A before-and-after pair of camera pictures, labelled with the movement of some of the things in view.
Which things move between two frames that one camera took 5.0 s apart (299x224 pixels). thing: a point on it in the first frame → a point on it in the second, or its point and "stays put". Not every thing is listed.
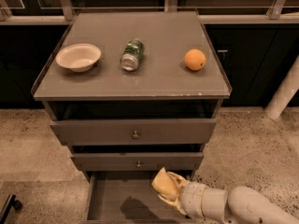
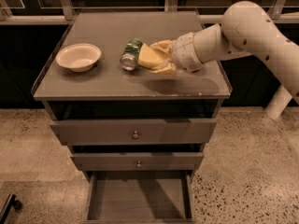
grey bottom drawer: x=126 y=197 stays put
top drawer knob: x=135 y=136 stays put
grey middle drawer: x=137 y=161 stays put
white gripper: x=192 y=197 → x=184 y=52
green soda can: x=132 y=53 stays put
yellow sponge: x=164 y=185 → x=149 y=58
